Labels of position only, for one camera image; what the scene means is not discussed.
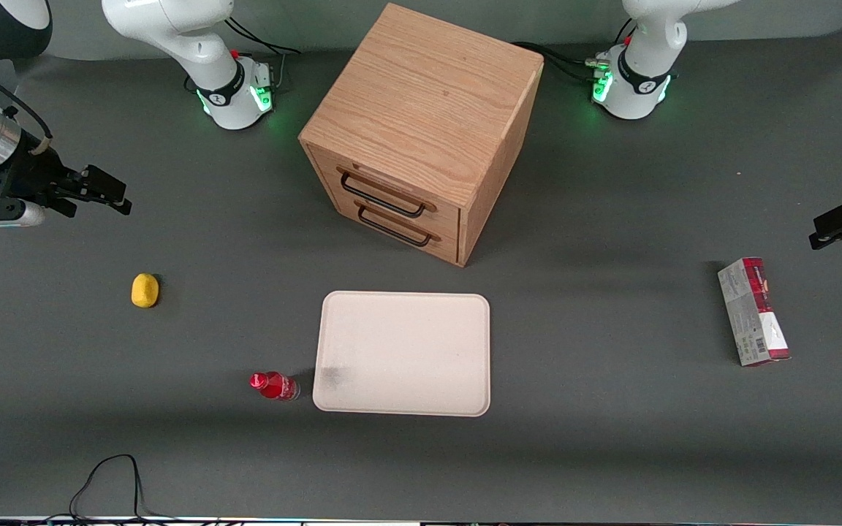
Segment black metal drawer handle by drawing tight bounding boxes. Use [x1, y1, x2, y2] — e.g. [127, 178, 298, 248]
[354, 200, 443, 248]
[336, 166, 439, 219]

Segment red coke bottle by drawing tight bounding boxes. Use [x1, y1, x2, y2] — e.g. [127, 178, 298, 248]
[249, 370, 300, 403]

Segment wooden drawer front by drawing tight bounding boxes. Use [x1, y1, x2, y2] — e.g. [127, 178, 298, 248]
[313, 181, 463, 267]
[305, 143, 463, 236]

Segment yellow lemon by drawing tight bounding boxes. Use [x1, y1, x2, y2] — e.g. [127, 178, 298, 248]
[131, 272, 161, 309]

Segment oak wooden drawer cabinet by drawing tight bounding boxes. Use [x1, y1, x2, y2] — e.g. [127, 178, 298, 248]
[298, 2, 545, 268]

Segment black arm base cable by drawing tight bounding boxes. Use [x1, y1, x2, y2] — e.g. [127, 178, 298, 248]
[224, 18, 303, 93]
[512, 41, 606, 84]

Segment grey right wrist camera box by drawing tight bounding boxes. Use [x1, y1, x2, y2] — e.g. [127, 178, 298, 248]
[0, 202, 47, 232]

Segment black table edge cable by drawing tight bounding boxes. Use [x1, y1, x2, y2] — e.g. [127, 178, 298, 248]
[68, 453, 175, 525]

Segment beige rectangular tray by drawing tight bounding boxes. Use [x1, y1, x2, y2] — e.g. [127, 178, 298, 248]
[312, 291, 492, 418]

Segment red tartan grey carton box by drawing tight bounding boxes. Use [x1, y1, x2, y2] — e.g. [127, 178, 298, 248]
[717, 256, 792, 367]

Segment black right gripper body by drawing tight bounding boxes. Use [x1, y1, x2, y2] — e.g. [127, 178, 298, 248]
[0, 139, 72, 224]

